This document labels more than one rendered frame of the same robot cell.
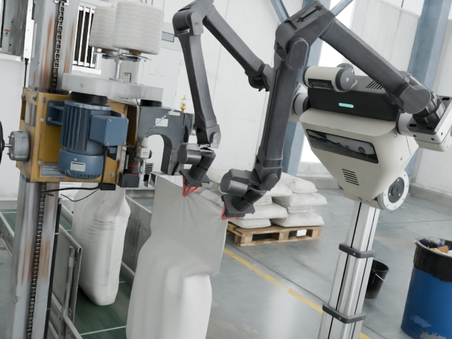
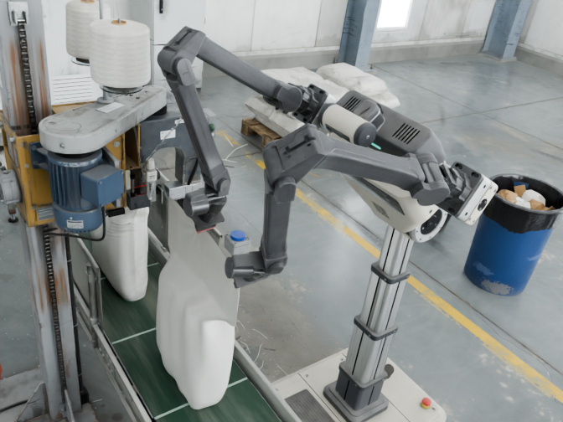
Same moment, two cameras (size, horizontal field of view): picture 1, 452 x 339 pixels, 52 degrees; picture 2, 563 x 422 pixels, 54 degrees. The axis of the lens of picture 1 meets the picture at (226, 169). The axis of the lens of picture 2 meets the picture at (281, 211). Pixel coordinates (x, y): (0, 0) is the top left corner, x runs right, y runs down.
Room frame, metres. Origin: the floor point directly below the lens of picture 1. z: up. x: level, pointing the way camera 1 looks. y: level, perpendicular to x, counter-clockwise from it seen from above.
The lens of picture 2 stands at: (0.09, -0.09, 2.07)
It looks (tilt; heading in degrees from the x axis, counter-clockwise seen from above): 31 degrees down; 358
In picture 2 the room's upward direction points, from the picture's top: 8 degrees clockwise
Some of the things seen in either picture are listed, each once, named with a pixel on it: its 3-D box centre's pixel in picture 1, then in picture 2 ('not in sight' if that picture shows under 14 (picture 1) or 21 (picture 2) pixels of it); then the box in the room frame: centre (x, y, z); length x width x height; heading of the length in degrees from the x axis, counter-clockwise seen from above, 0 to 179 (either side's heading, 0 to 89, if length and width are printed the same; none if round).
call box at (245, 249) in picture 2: not in sight; (237, 243); (1.93, 0.02, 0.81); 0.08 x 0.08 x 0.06; 37
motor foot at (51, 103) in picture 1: (68, 116); (55, 159); (1.58, 0.57, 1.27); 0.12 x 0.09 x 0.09; 127
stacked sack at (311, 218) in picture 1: (293, 217); not in sight; (5.06, -0.84, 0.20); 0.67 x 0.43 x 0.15; 127
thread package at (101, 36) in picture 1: (109, 29); (89, 28); (1.84, 0.54, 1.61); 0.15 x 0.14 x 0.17; 37
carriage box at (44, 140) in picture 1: (70, 136); (64, 161); (1.74, 0.61, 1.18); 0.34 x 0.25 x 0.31; 127
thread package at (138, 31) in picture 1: (138, 28); (120, 53); (1.63, 0.38, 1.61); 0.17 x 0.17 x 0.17
